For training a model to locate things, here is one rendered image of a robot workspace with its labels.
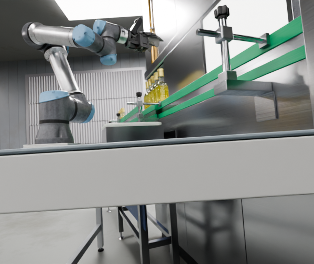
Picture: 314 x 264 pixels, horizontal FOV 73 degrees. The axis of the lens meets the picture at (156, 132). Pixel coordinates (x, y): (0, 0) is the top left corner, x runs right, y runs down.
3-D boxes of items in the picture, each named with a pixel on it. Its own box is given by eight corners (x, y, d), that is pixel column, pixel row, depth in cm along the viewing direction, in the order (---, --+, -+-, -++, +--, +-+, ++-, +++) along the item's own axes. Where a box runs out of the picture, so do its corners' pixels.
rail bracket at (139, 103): (162, 117, 104) (161, 91, 105) (128, 118, 98) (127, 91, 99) (160, 118, 107) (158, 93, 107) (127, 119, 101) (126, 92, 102)
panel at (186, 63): (304, 48, 57) (291, -70, 59) (296, 47, 56) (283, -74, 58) (171, 110, 141) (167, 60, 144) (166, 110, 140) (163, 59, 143)
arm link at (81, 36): (11, 13, 100) (89, 18, 80) (33, 25, 110) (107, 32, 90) (6, 38, 101) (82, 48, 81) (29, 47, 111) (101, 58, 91)
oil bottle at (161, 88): (170, 120, 112) (168, 80, 114) (161, 120, 110) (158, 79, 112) (166, 121, 118) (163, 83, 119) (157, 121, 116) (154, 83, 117)
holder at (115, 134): (177, 144, 85) (175, 124, 85) (107, 148, 76) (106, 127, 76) (162, 145, 101) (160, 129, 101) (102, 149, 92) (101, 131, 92)
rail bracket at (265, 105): (284, 118, 42) (272, 9, 44) (212, 120, 36) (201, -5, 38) (264, 121, 47) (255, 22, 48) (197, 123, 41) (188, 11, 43)
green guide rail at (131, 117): (143, 119, 105) (142, 102, 106) (141, 119, 105) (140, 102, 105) (105, 138, 269) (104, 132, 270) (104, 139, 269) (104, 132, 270)
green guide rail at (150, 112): (157, 118, 108) (156, 102, 108) (155, 118, 107) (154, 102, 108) (110, 138, 272) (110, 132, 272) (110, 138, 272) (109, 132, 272)
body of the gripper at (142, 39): (142, 54, 115) (122, 48, 108) (141, 38, 115) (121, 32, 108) (150, 47, 109) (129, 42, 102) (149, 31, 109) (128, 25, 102)
